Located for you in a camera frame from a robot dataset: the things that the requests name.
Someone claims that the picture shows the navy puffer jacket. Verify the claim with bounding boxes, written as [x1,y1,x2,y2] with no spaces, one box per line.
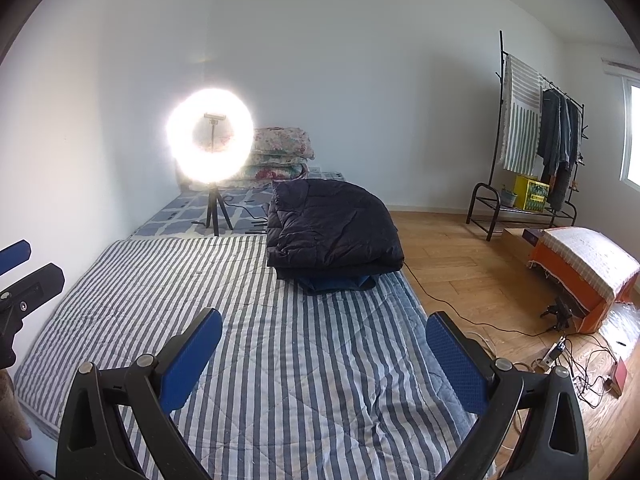
[266,178,405,281]

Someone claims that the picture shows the folded floral quilt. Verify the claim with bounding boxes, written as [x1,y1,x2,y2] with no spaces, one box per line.
[220,126,317,183]

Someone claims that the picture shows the striped hanging towel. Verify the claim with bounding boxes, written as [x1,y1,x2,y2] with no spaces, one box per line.
[501,54,543,173]

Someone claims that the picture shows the tangle of black cables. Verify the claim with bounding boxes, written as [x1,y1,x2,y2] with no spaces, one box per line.
[565,330,626,408]

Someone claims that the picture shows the person's left forearm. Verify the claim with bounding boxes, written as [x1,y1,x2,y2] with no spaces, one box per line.
[0,370,32,441]

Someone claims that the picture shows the yellow crate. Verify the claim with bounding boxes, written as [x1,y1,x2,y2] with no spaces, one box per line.
[514,175,551,211]

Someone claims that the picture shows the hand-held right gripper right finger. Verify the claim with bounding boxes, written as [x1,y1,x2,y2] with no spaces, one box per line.
[425,311,590,480]

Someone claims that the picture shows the flat cardboard box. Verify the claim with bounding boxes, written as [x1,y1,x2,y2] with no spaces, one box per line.
[502,227,546,268]

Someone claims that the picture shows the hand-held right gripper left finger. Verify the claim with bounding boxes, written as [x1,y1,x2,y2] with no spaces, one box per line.
[56,307,223,480]

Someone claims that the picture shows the orange box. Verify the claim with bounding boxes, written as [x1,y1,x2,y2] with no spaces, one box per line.
[527,240,633,335]

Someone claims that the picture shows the black clothes rack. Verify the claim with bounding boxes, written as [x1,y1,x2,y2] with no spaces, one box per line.
[466,30,587,242]

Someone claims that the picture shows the blue garment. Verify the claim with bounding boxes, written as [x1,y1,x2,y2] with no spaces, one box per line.
[277,265,378,295]

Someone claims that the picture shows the black tripod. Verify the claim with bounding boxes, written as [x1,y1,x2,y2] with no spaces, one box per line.
[204,182,233,237]

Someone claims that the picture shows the white power strip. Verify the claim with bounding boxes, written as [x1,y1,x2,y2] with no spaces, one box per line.
[532,337,568,371]

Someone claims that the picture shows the long black floor cable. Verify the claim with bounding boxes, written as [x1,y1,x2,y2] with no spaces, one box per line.
[402,260,553,337]

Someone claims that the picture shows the striped blue white bed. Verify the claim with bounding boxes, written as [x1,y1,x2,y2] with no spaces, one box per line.
[14,234,496,480]

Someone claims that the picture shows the black ring light cable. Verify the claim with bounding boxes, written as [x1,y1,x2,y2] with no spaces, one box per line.
[222,194,271,235]

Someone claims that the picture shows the white cloth cover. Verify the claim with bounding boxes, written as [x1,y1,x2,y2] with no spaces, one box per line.
[541,226,640,303]

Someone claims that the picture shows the blue checked bed sheet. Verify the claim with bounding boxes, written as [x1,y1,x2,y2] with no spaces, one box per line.
[129,167,346,238]

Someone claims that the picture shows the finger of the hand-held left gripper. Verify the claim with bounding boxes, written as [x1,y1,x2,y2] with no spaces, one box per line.
[0,262,66,332]
[0,239,32,277]

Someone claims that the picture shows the phone holder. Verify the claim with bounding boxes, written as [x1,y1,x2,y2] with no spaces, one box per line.
[204,112,226,153]

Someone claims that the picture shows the window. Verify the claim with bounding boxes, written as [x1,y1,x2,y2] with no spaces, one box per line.
[617,80,640,186]

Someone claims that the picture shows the dark hanging clothes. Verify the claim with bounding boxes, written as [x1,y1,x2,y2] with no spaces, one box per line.
[536,87,583,212]

